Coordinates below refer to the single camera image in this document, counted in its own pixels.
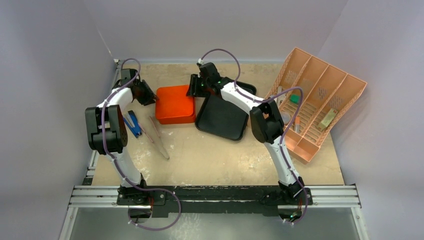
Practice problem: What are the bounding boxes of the orange box lid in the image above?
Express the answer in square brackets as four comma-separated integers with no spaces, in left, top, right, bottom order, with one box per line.
[155,85,196,118]

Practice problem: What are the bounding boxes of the orange chocolate box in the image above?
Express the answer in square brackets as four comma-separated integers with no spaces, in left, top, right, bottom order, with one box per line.
[156,114,196,125]

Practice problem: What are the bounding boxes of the pink metal tongs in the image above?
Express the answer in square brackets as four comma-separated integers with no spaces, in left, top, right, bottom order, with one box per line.
[138,116,170,161]

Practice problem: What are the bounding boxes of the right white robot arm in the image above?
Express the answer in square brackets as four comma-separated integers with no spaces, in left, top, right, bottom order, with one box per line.
[187,59,306,204]

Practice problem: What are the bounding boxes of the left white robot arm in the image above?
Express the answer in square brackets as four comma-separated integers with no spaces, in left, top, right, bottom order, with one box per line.
[85,68,158,205]

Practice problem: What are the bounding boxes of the blue stapler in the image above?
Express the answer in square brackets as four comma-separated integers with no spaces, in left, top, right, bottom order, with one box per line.
[123,110,142,138]

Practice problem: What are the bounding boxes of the black tray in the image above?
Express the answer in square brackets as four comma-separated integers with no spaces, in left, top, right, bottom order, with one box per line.
[194,93,249,141]

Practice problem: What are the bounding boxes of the paper clip jar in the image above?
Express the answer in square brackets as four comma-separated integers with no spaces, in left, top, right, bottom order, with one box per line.
[281,111,292,125]

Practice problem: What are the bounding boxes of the green eraser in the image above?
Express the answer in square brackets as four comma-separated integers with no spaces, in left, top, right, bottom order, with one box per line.
[289,94,301,104]

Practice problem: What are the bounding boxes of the glue stick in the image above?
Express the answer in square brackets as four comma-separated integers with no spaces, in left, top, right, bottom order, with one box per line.
[293,116,301,134]

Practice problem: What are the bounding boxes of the pink desk organizer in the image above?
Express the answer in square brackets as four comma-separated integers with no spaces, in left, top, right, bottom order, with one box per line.
[267,47,367,163]

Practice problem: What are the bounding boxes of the staple box in organizer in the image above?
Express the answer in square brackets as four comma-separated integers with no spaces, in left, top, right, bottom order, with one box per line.
[317,108,338,132]

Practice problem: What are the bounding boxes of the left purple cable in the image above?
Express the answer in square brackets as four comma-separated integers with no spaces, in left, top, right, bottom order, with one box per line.
[100,58,182,232]

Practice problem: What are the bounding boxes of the purple cable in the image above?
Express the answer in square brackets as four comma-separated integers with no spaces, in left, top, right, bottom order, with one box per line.
[197,48,309,226]
[100,58,182,232]

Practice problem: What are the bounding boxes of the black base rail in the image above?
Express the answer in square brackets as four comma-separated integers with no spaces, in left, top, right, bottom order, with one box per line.
[116,181,313,221]

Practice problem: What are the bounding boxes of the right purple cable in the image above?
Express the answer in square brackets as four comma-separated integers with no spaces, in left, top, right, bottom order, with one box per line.
[197,48,309,226]

